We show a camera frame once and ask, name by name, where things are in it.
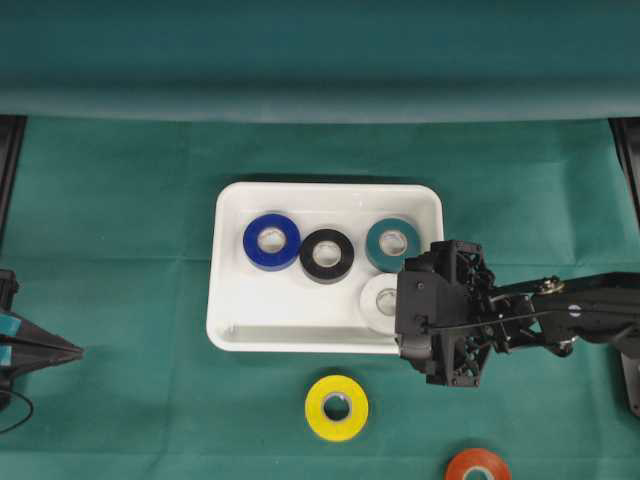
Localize white plastic tray case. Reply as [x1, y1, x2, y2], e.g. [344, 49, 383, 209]
[206, 182, 444, 355]

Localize black aluminium frame rail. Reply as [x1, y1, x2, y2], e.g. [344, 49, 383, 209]
[0, 115, 27, 232]

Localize black tape roll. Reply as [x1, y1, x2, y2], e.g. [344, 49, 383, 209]
[299, 228, 355, 285]

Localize black cable loop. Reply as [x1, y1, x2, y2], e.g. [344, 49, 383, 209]
[0, 392, 35, 435]

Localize green tape roll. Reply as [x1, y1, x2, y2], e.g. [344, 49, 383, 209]
[365, 217, 421, 273]

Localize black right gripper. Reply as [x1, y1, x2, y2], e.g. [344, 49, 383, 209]
[395, 240, 495, 388]

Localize blue tape roll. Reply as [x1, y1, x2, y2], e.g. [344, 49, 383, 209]
[243, 213, 301, 271]

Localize red orange tape roll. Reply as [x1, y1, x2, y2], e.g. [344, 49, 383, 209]
[444, 448, 512, 480]

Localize green backdrop sheet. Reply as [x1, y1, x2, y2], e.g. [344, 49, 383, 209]
[1, 1, 639, 123]

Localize black right frame rail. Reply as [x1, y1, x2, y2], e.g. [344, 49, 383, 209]
[608, 117, 640, 218]

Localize yellow tape roll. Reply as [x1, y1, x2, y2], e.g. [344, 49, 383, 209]
[304, 375, 369, 443]

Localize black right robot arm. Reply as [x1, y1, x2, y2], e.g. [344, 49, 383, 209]
[395, 240, 639, 414]

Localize green table cloth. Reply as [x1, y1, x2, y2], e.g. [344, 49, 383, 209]
[1, 118, 639, 479]

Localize white tape roll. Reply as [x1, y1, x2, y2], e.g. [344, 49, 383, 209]
[359, 273, 397, 336]

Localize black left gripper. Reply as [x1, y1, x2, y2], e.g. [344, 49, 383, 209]
[0, 269, 83, 373]

